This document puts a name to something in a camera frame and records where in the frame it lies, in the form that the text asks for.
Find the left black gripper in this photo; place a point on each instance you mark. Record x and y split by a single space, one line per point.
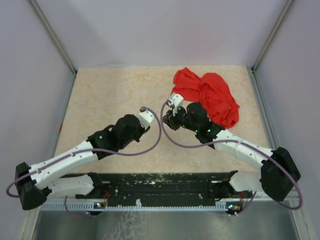
142 130

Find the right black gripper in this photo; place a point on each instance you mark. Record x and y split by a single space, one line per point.
170 119

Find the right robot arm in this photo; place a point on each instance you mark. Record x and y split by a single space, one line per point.
277 173

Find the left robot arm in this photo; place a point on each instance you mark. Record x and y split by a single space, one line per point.
37 183

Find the red crumpled cloth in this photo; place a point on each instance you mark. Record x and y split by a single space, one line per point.
212 92

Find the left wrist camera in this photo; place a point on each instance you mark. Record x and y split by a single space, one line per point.
145 117

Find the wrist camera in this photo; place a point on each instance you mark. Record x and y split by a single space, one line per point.
175 101
145 117

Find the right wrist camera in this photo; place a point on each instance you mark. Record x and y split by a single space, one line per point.
175 101

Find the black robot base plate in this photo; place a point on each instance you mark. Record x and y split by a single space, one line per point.
163 189

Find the white slotted cable duct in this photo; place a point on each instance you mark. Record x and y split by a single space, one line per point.
95 206

